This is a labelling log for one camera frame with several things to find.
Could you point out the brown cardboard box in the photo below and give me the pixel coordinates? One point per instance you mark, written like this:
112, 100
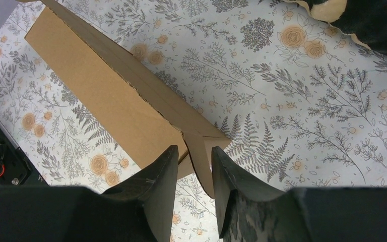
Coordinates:
140, 111

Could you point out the black blanket with tan flowers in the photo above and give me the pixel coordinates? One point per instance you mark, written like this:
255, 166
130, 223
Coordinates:
364, 21

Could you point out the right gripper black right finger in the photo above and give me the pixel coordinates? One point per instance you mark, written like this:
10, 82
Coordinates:
249, 209

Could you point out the floral patterned table mat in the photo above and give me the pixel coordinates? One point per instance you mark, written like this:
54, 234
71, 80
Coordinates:
302, 103

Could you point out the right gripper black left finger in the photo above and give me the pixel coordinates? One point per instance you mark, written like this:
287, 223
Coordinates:
138, 209

